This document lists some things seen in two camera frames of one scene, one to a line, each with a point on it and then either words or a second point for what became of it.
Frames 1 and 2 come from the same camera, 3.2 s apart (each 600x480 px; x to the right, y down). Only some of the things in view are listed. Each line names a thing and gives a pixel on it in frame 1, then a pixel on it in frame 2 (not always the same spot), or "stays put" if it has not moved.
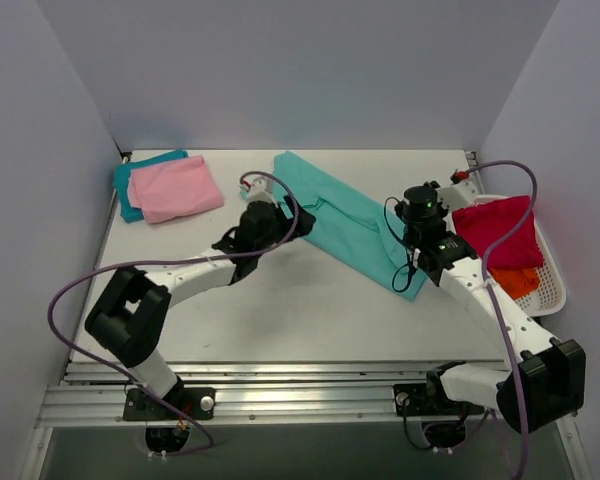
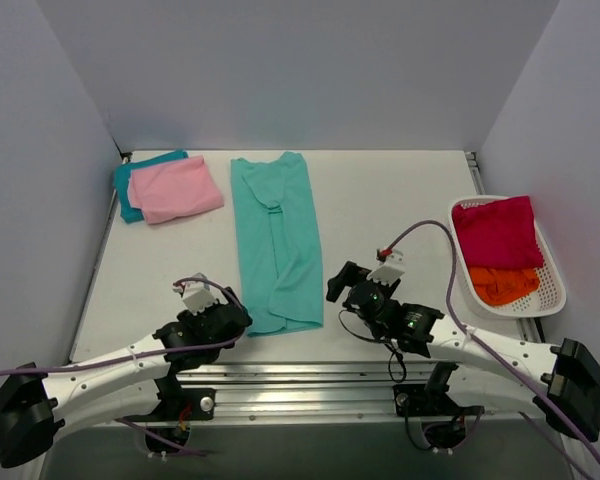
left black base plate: (196, 404) stays put
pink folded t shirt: (174, 189) stays put
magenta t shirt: (481, 224) stays put
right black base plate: (419, 399) stays put
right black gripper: (410, 238) -> (344, 279)
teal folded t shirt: (122, 176) stays put
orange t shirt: (518, 283) stays put
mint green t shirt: (350, 227) -> (279, 255)
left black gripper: (290, 220) -> (235, 310)
